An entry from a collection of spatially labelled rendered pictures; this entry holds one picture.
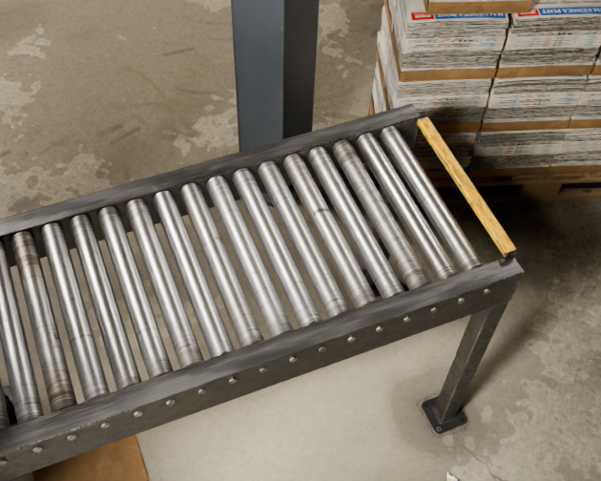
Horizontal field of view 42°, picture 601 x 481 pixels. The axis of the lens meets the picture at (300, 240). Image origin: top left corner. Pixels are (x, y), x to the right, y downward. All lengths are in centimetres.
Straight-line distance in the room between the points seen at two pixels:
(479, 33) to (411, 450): 121
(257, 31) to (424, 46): 48
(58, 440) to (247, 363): 39
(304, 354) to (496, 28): 114
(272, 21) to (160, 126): 96
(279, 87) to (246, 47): 15
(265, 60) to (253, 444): 113
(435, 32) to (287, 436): 123
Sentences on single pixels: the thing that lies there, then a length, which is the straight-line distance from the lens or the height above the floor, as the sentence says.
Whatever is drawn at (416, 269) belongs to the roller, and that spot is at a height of 80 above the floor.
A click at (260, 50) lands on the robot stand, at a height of 66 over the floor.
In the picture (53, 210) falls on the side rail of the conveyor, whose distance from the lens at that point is 188.
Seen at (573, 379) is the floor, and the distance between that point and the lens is 264.
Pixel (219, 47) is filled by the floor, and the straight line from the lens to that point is 341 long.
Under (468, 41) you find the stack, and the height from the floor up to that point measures 75.
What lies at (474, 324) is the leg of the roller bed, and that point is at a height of 56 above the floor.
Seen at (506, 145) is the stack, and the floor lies 30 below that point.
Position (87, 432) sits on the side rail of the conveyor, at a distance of 162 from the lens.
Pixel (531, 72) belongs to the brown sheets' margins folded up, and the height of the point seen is 63.
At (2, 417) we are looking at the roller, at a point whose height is 79.
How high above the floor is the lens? 224
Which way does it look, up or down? 55 degrees down
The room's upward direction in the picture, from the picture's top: 3 degrees clockwise
